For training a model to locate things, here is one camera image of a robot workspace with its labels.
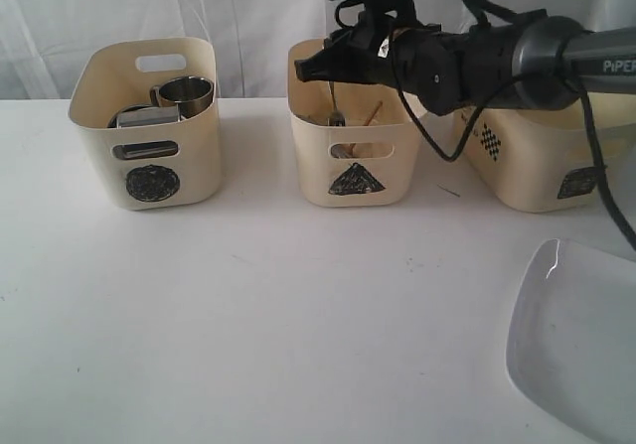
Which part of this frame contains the cream bin with square mark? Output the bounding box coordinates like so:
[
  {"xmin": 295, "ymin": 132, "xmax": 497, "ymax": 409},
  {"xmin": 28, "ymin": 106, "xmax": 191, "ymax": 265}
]
[{"xmin": 463, "ymin": 93, "xmax": 635, "ymax": 213}]

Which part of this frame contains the cream bin with circle mark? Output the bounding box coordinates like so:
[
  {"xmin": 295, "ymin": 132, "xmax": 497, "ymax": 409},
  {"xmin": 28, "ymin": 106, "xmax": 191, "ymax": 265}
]
[{"xmin": 69, "ymin": 37, "xmax": 222, "ymax": 211}]

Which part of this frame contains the steel table knife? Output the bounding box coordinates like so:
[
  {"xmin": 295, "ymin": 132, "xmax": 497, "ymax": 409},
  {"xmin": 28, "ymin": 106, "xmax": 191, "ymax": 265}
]
[{"xmin": 297, "ymin": 114, "xmax": 324, "ymax": 125}]

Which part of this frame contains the steel spoon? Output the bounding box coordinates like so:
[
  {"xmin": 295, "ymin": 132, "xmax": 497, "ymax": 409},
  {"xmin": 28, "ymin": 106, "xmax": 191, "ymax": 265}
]
[{"xmin": 331, "ymin": 145, "xmax": 350, "ymax": 159}]

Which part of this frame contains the steel fork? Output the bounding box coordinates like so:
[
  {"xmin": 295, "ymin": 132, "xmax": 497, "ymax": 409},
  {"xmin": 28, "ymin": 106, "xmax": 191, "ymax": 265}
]
[{"xmin": 327, "ymin": 81, "xmax": 346, "ymax": 127}]

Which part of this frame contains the white backdrop curtain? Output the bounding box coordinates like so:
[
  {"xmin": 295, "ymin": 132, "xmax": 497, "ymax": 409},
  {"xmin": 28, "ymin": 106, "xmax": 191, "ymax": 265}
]
[{"xmin": 1, "ymin": 0, "xmax": 635, "ymax": 99}]

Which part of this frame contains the diagonal wooden chopstick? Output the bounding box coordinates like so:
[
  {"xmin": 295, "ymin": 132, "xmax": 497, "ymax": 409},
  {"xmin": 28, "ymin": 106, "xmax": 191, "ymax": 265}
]
[{"xmin": 363, "ymin": 100, "xmax": 384, "ymax": 126}]

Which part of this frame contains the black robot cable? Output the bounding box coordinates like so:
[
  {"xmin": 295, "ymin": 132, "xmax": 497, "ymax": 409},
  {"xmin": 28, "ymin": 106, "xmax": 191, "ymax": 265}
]
[{"xmin": 385, "ymin": 0, "xmax": 636, "ymax": 251}]

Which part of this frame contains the small thin nail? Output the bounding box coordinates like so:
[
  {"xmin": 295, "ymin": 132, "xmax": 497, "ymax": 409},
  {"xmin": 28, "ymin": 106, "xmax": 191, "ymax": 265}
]
[{"xmin": 437, "ymin": 185, "xmax": 461, "ymax": 198}]

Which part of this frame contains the cream bin with triangle mark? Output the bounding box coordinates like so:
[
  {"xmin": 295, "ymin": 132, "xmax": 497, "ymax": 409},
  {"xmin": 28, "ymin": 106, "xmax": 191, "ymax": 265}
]
[{"xmin": 287, "ymin": 39, "xmax": 422, "ymax": 208}]

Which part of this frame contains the white square plate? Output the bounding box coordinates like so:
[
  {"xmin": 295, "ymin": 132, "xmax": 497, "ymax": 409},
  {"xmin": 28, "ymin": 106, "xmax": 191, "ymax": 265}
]
[{"xmin": 505, "ymin": 238, "xmax": 635, "ymax": 443}]

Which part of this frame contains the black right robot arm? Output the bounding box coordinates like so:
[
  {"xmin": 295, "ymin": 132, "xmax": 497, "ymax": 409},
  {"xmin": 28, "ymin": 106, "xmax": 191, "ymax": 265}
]
[{"xmin": 294, "ymin": 13, "xmax": 635, "ymax": 115}]

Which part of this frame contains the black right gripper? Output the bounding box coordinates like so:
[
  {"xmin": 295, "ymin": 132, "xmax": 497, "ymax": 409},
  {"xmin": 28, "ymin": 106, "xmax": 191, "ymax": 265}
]
[{"xmin": 294, "ymin": 12, "xmax": 441, "ymax": 86}]

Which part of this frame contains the steel mug with wire handle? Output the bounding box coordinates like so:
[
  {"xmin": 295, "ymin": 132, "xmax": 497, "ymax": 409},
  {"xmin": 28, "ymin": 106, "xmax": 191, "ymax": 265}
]
[{"xmin": 107, "ymin": 104, "xmax": 182, "ymax": 160}]

